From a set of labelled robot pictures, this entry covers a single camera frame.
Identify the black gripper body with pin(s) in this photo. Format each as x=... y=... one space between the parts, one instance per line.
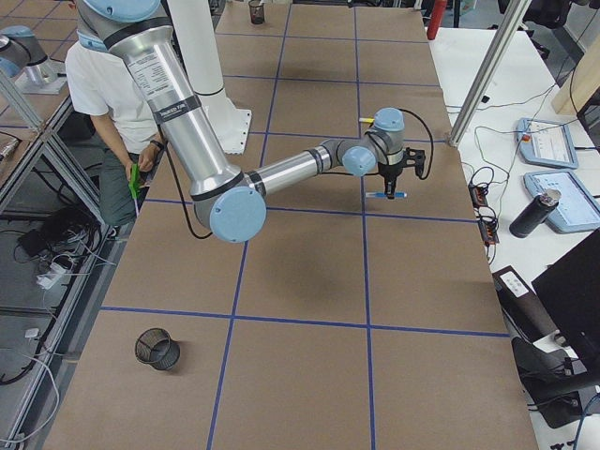
x=390 y=171

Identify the blue marker pen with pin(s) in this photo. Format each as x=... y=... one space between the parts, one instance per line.
x=383 y=195

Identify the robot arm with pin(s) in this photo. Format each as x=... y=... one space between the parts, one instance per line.
x=166 y=48
x=23 y=59

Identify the person's hand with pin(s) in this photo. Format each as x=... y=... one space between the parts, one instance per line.
x=147 y=157

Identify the orange black usb hub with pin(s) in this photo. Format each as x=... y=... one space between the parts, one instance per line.
x=486 y=217

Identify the brown paper table cover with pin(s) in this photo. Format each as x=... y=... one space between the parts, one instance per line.
x=347 y=322

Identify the black water bottle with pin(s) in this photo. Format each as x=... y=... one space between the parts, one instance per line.
x=535 y=213

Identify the upper teach pendant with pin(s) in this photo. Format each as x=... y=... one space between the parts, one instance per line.
x=545 y=143

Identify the teach pendant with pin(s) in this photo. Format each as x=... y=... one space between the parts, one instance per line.
x=545 y=143
x=577 y=209

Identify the lower teach pendant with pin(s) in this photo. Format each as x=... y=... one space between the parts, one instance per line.
x=577 y=209

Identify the black Huawei monitor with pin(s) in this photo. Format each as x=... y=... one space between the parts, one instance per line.
x=569 y=292

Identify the far black mesh cup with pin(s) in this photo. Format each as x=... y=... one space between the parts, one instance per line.
x=256 y=11

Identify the green handheld tool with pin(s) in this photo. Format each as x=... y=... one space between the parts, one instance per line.
x=134 y=183

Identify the person in white shirt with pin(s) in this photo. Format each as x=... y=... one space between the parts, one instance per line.
x=101 y=87

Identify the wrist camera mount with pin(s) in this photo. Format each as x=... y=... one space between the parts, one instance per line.
x=415 y=159

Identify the aluminium frame post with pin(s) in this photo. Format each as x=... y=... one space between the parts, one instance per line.
x=498 y=46

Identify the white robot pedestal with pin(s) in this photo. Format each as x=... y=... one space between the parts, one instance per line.
x=196 y=39

